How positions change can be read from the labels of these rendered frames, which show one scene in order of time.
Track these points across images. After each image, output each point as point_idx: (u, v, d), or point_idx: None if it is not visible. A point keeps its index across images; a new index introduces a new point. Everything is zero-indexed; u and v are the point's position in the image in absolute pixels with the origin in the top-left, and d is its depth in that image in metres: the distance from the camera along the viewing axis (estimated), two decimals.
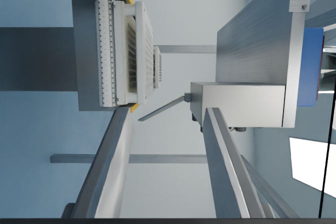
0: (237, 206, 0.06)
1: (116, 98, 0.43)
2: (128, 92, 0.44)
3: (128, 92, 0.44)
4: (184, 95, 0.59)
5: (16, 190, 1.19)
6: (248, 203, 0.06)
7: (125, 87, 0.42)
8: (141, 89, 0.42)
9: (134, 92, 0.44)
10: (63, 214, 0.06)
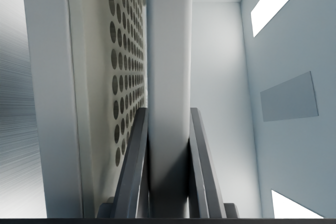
0: (198, 206, 0.06)
1: None
2: (111, 202, 0.10)
3: (109, 200, 0.10)
4: None
5: None
6: (210, 203, 0.06)
7: (91, 200, 0.08)
8: (174, 208, 0.08)
9: None
10: (99, 214, 0.06)
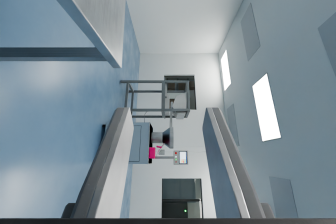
0: (237, 206, 0.06)
1: None
2: None
3: None
4: None
5: None
6: (248, 203, 0.06)
7: None
8: None
9: None
10: (63, 214, 0.06)
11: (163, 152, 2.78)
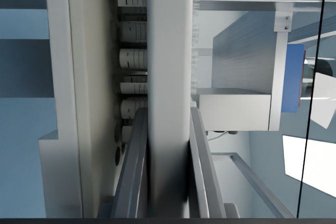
0: (198, 206, 0.06)
1: None
2: None
3: None
4: None
5: (20, 188, 1.24)
6: (210, 203, 0.06)
7: None
8: None
9: None
10: (99, 214, 0.06)
11: None
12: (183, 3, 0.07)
